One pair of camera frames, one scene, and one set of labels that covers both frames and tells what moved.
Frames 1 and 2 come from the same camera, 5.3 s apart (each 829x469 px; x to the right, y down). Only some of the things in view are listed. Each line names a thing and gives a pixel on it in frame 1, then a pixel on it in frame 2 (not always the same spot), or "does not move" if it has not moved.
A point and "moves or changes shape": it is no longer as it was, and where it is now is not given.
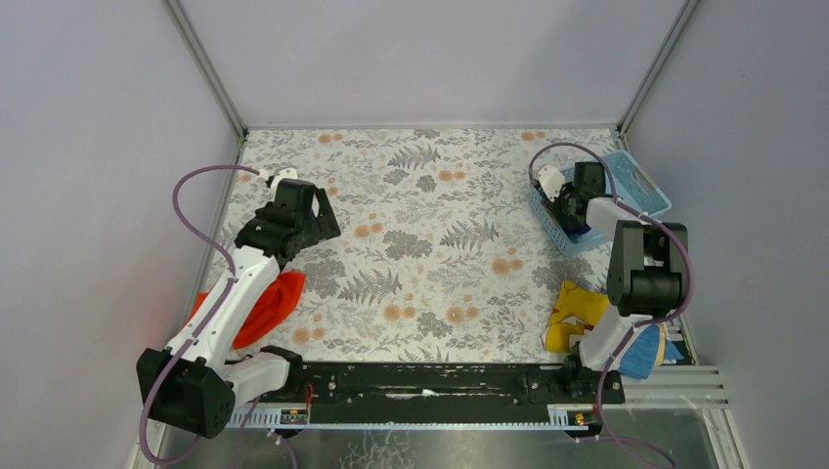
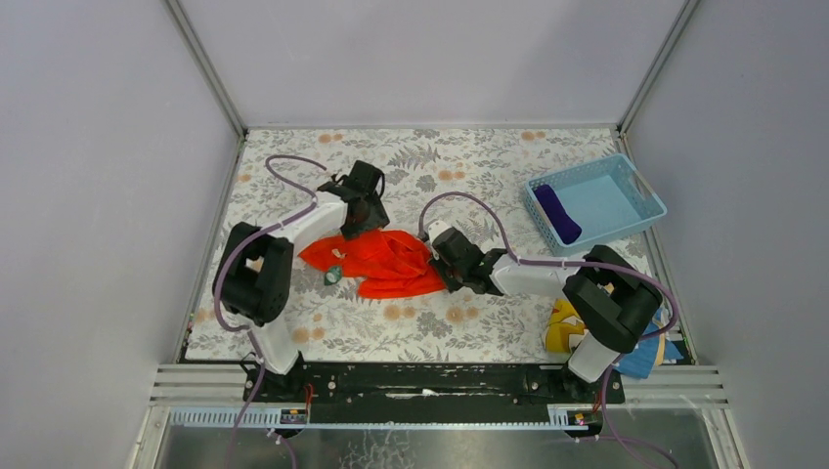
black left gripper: (305, 211) → (362, 220)
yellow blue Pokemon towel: (577, 309) does not move
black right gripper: (569, 206) → (447, 271)
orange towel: (270, 309) moves or changes shape
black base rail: (441, 386) does not move
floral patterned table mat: (418, 245) does not move
